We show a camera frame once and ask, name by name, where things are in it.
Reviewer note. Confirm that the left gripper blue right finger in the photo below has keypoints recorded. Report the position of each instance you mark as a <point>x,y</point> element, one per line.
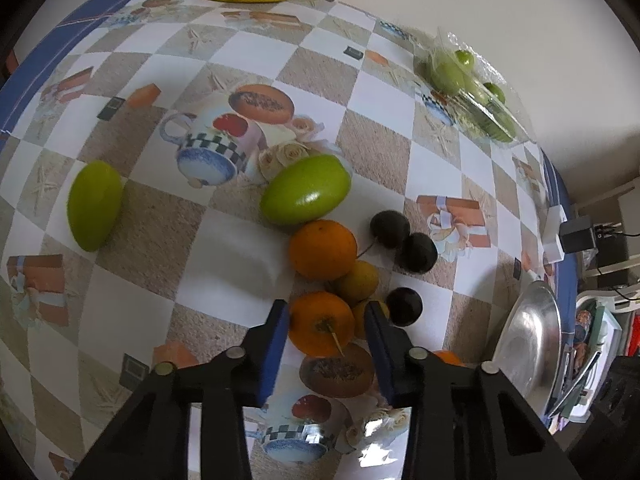
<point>411,377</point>

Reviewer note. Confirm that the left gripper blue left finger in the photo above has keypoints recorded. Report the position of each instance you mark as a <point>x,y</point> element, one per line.
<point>240,377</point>

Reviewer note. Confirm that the dark avocado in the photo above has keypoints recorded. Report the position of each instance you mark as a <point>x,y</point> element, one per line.
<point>405,306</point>

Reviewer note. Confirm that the small yellow fruit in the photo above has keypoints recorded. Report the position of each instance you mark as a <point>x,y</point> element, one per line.
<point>358,313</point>

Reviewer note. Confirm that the orange with stem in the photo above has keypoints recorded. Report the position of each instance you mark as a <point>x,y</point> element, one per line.
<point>321,324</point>

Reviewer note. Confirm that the small yellow lime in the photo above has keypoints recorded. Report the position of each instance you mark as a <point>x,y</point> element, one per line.
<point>358,284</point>

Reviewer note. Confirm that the dark plum with stem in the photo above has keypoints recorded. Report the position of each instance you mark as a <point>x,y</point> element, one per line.
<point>417,254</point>

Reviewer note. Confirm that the large orange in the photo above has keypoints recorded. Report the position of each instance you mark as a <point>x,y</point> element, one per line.
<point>322,250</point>

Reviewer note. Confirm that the oval green mango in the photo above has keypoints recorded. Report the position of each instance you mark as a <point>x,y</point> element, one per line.
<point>305,191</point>

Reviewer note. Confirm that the round green fruit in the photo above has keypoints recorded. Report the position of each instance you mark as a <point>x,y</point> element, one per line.
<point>93,204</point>

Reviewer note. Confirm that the silver metal bowl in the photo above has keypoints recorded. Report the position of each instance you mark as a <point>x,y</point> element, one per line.
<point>528,350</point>

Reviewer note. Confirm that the black power adapter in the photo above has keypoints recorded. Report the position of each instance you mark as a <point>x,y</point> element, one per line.
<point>577,235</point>

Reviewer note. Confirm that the checkered fruit print tablecloth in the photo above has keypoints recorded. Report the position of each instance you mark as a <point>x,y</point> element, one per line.
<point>197,104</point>

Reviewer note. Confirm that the clear plastic fruit box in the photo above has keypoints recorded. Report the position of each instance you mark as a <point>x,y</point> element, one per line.
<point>482,100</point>

